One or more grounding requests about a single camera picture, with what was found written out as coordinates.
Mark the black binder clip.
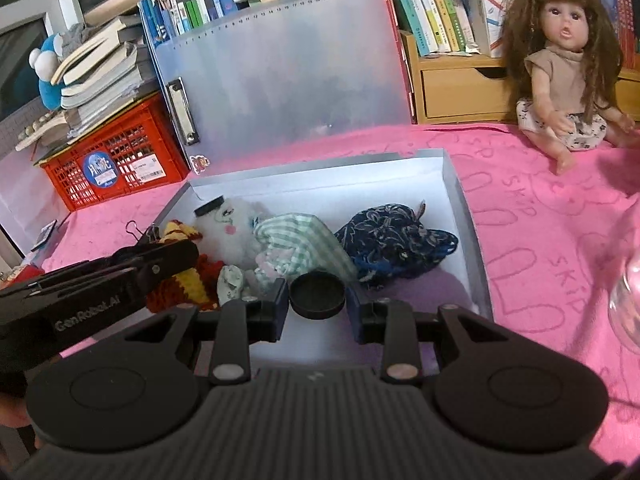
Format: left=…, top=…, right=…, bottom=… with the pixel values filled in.
left=125, top=220, right=160, bottom=245

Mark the white fluffy scrunchie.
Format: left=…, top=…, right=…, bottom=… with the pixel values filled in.
left=193, top=197, right=270, bottom=270

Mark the green checked scrunchie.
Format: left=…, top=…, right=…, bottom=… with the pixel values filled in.
left=217, top=211, right=359, bottom=306

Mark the blue floral scrunchie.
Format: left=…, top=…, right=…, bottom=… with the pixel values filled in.
left=335, top=204, right=459, bottom=289

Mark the blue white plush left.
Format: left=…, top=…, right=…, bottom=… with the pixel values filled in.
left=28, top=34, right=64, bottom=110

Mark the left hand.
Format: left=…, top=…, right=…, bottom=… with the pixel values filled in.
left=0, top=393, right=43, bottom=453

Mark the purple fluffy scrunchie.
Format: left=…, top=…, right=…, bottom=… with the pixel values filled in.
left=369, top=268, right=480, bottom=314

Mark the wooden drawer organizer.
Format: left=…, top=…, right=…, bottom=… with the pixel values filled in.
left=399, top=29, right=640, bottom=125

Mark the stack of books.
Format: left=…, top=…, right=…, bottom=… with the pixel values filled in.
left=15, top=0, right=150, bottom=152

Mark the white shallow box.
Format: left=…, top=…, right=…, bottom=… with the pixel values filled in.
left=62, top=148, right=494, bottom=376

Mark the red plastic crate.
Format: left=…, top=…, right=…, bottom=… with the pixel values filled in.
left=39, top=92, right=189, bottom=211

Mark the red knitted scrunchie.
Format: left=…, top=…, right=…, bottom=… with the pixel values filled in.
left=146, top=255, right=224, bottom=313

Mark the black round cap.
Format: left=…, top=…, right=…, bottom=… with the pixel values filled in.
left=290, top=270, right=346, bottom=321
left=194, top=195, right=224, bottom=218

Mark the translucent clipboard folder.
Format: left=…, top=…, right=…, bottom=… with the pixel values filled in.
left=154, top=0, right=411, bottom=174

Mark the long haired baby doll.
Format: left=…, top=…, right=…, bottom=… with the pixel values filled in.
left=501, top=0, right=639, bottom=174

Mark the clear glass cup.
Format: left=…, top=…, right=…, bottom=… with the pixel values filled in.
left=606, top=209, right=640, bottom=356

